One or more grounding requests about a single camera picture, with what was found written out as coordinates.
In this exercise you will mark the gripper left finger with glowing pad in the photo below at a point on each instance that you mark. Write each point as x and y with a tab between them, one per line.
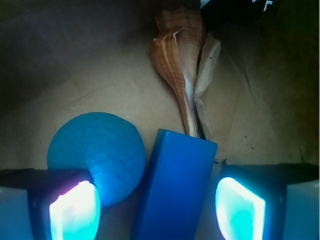
37	204

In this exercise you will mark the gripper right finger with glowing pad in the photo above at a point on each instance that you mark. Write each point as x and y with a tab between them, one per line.
269	202

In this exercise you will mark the blue rectangular block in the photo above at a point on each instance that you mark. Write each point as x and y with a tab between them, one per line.
175	187

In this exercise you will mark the blue foam ball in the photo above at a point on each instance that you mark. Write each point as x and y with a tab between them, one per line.
108	146

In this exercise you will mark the brown paper bag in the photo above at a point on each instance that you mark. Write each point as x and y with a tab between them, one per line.
63	58

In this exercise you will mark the orange white conch shell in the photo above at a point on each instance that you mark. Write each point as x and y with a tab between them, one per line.
175	54

